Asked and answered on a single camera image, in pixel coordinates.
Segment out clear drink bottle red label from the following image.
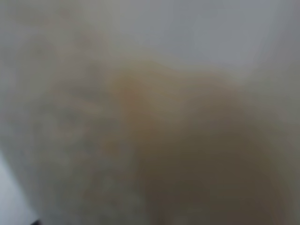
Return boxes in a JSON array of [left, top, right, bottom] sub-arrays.
[[0, 0, 300, 225]]

